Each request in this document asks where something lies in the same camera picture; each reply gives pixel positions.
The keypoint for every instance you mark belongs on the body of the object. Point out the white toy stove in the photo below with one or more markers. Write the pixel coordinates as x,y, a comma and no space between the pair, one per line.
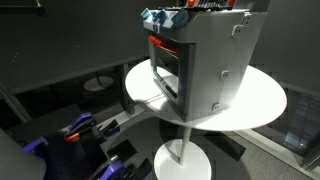
216,50

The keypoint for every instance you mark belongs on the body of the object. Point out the blue stove knob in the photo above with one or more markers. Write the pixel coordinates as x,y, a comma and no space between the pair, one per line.
162,15
181,17
145,14

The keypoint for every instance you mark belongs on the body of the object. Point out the orange stove button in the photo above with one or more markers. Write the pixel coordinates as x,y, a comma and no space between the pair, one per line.
191,2
231,1

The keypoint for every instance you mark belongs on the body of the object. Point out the grey oven door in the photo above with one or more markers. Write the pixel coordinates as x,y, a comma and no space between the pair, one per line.
186,83

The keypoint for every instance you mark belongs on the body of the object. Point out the purple orange spring clamp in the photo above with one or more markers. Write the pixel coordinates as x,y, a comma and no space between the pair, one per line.
80,123

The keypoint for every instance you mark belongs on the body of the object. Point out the grey rounded cover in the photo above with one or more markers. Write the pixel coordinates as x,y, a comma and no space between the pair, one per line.
18,160

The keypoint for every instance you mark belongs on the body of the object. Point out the round white pedestal table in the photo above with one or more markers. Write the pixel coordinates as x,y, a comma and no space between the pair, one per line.
260,100

